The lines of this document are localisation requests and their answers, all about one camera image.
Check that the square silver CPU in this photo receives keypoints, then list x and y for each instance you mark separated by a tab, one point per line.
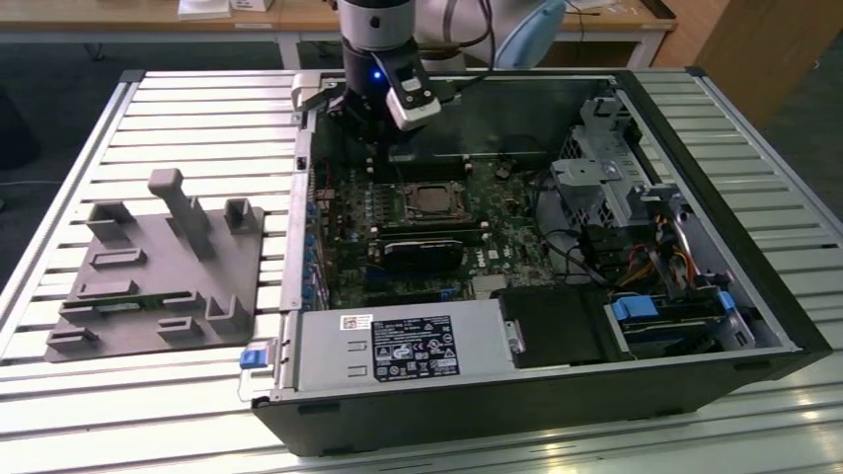
436	198

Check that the black RAM slot bank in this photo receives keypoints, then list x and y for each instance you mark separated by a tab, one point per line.
431	168

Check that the small white box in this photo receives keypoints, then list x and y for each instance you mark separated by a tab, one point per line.
253	5

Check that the pale blue teach pendant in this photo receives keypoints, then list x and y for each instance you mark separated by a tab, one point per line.
527	39

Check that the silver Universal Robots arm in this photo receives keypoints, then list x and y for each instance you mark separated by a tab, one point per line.
375	24

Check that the black graphics card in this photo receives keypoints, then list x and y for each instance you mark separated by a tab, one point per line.
421	254

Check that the green motherboard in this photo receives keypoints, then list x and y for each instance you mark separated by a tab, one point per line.
510	237

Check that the black CPU socket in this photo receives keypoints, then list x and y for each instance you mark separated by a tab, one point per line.
409	214

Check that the blue drive bay clip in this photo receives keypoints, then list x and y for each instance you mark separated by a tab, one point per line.
726	303

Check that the green RAM stick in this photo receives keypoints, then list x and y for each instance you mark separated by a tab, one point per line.
119	307

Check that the wooden desk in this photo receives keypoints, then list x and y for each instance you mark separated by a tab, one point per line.
99	22

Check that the grey power supply unit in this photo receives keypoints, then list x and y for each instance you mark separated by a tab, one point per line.
323	345

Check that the thin metal locking lever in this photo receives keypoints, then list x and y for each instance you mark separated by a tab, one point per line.
400	178
448	216

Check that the wooden cabinet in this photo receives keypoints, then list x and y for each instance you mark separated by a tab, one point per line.
758	49

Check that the silver chipset heatsink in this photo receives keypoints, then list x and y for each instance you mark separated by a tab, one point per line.
491	286

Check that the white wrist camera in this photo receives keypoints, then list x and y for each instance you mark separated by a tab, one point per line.
413	106

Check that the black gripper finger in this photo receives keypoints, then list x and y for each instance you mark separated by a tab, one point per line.
383	143
352	118

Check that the silver metal drive cage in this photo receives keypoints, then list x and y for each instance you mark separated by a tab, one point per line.
579	173

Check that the hard disk in blue carrier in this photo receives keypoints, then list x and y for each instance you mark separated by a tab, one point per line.
635	308

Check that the blue case latch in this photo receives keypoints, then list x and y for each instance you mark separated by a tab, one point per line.
255	356

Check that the black RAM stick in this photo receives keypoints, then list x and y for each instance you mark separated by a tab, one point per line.
428	231

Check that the grey parts rack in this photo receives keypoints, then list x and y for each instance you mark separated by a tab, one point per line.
151	276

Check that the black open PC case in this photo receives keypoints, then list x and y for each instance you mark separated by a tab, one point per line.
460	419

